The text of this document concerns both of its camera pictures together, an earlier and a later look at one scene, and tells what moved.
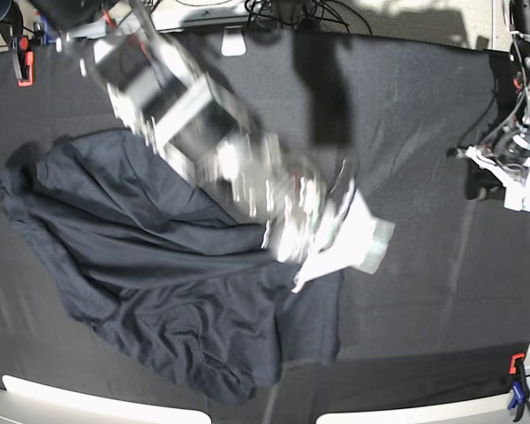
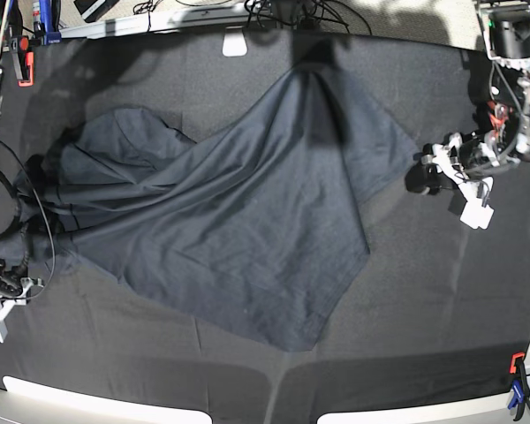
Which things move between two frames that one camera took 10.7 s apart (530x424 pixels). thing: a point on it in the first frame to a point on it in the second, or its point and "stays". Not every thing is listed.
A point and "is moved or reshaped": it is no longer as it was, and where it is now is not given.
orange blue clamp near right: x=520 y=387 stays
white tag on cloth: x=233 y=41 stays
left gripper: x=314 y=226 to x=3 y=287
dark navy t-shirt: x=150 y=259 is moved or reshaped
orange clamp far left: x=26 y=60 stays
